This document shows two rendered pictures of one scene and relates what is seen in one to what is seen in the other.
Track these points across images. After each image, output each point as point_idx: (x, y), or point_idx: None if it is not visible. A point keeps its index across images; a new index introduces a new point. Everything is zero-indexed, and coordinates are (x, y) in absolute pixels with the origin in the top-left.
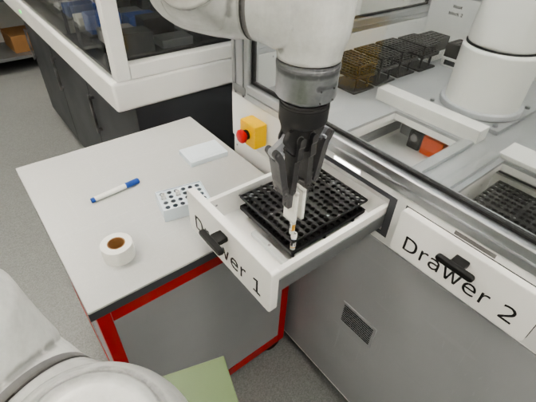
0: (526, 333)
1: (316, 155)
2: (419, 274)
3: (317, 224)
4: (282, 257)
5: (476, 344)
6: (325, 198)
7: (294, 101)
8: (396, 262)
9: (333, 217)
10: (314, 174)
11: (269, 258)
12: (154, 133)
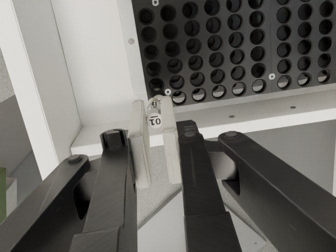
0: None
1: (270, 222)
2: (331, 168)
3: (231, 91)
4: (139, 83)
5: None
6: (314, 18)
7: None
8: (328, 127)
9: (276, 87)
10: (230, 192)
11: (121, 61)
12: None
